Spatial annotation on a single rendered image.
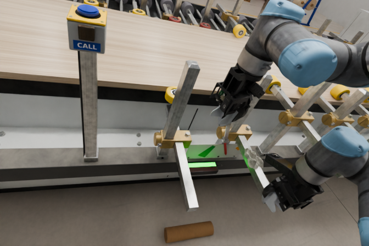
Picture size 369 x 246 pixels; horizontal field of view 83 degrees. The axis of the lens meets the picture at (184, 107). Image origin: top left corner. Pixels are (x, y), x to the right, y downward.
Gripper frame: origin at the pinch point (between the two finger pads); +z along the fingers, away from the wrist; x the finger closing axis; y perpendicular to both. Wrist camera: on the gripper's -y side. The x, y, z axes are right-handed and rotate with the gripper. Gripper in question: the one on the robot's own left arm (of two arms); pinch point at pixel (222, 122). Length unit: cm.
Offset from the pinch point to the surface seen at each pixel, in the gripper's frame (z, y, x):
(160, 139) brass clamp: 17.8, 11.5, -11.7
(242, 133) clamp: 12.3, -18.1, 0.1
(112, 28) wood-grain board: 10, 6, -79
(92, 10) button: -22.8, 32.9, -20.0
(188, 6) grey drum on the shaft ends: 14, -83, -136
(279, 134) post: 13.0, -36.6, 6.5
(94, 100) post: 0.7, 32.5, -19.1
